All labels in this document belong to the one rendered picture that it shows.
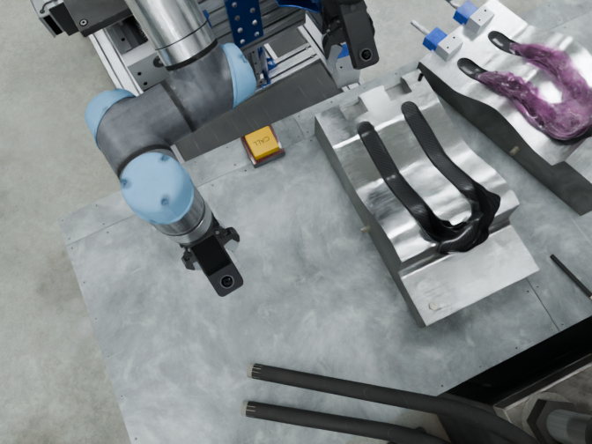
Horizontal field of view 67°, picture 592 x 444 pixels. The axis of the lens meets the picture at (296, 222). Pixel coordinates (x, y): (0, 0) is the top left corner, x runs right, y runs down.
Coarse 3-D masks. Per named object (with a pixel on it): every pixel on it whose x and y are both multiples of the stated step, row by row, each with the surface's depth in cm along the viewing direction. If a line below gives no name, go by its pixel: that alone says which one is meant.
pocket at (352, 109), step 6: (354, 102) 101; (360, 102) 101; (342, 108) 100; (348, 108) 102; (354, 108) 102; (360, 108) 102; (366, 108) 99; (348, 114) 101; (354, 114) 101; (360, 114) 101; (348, 120) 101
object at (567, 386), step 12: (588, 360) 94; (564, 372) 94; (576, 372) 92; (588, 372) 92; (540, 384) 94; (552, 384) 91; (564, 384) 91; (576, 384) 91; (588, 384) 91; (516, 396) 94; (528, 396) 91; (564, 396) 90; (576, 396) 90; (588, 396) 90; (504, 408) 91; (516, 408) 90; (588, 408) 90; (516, 420) 90
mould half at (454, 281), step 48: (384, 96) 99; (432, 96) 99; (336, 144) 96; (384, 144) 96; (384, 192) 93; (432, 192) 90; (384, 240) 90; (432, 240) 85; (432, 288) 90; (480, 288) 90
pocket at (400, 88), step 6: (402, 78) 100; (396, 84) 102; (402, 84) 102; (384, 90) 102; (390, 90) 103; (396, 90) 103; (402, 90) 102; (408, 90) 101; (390, 96) 102; (396, 96) 102
